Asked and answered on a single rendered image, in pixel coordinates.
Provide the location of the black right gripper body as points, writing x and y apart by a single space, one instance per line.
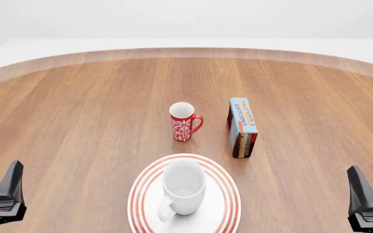
372 222

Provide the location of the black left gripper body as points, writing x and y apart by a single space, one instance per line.
2 214

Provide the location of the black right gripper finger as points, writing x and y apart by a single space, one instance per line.
363 194

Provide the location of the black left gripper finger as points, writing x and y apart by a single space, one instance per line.
11 184

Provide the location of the chocolate pudding box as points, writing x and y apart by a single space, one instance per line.
242 131

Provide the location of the white plate with red rings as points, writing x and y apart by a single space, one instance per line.
219 208

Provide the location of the white mug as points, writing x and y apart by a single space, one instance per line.
183 189

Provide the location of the red patterned mug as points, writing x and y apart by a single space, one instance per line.
182 126

